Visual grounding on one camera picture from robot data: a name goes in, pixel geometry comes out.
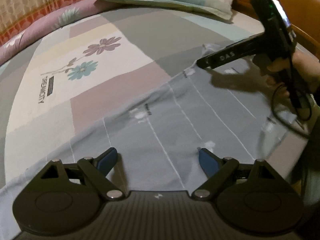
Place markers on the wooden bed headboard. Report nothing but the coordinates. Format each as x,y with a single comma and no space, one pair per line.
307,10

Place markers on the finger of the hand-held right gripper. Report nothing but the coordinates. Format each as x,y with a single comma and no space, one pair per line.
205,62

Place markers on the grey striped pants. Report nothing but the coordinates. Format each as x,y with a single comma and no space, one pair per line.
187,110

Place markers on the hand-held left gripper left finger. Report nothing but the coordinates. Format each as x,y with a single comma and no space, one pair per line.
107,159

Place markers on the patterned curtain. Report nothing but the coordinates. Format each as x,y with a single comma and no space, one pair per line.
37,2

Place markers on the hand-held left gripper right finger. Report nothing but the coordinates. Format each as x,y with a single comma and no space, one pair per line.
208,163

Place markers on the person's right forearm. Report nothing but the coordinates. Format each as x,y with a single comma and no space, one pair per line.
315,72

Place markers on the pink floral quilt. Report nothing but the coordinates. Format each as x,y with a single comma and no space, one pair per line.
50,27

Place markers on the person's right hand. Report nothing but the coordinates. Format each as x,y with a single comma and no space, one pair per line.
300,72

